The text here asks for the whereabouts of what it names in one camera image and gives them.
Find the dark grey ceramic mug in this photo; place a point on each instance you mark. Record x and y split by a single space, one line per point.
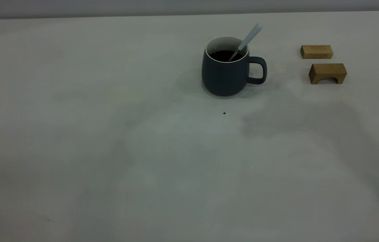
224 79

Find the flat rectangular wooden block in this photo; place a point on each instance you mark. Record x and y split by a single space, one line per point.
316 52

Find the arched wooden block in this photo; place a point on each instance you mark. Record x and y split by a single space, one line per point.
327 70

